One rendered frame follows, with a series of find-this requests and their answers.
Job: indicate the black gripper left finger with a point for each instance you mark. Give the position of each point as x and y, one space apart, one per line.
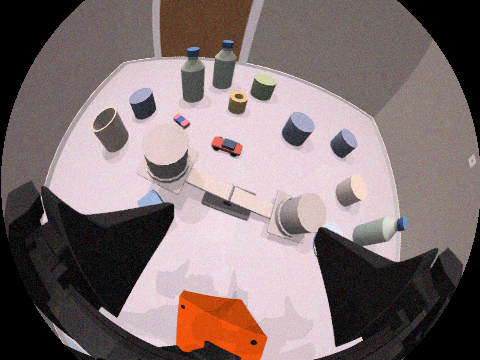
111 248

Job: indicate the red toy car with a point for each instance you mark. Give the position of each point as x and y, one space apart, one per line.
227 146

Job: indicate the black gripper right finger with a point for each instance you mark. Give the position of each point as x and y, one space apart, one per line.
360 284

